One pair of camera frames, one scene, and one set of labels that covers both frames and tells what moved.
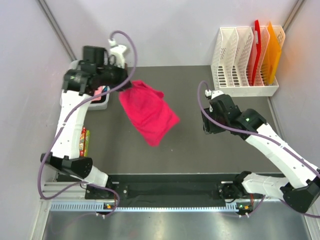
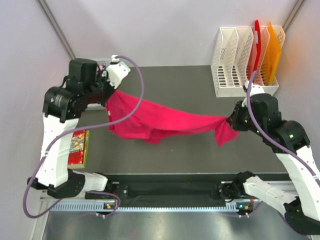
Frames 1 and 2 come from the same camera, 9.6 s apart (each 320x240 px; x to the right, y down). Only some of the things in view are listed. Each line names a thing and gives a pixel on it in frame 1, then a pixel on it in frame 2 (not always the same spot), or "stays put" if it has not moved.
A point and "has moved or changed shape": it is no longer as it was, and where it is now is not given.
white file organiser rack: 232,61 stays put
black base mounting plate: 168,190 stays put
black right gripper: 208,127 → 233,119
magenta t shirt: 154,117 has moved or changed shape
